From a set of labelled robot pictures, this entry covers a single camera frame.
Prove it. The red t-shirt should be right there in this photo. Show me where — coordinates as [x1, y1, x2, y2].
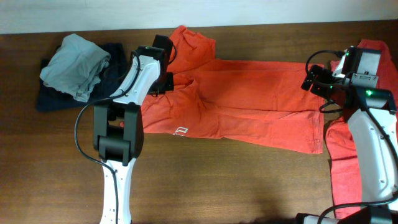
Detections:
[325, 39, 397, 205]

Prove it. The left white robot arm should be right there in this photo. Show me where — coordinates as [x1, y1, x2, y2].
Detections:
[93, 35, 176, 223]

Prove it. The orange printed t-shirt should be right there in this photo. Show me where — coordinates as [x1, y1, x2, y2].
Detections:
[141, 26, 324, 154]

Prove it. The folded grey t-shirt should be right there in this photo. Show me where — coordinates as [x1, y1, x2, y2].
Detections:
[40, 34, 111, 103]

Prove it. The folded navy garment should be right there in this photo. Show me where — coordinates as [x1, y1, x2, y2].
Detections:
[35, 43, 127, 112]

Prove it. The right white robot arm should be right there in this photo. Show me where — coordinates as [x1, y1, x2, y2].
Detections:
[295, 47, 397, 224]

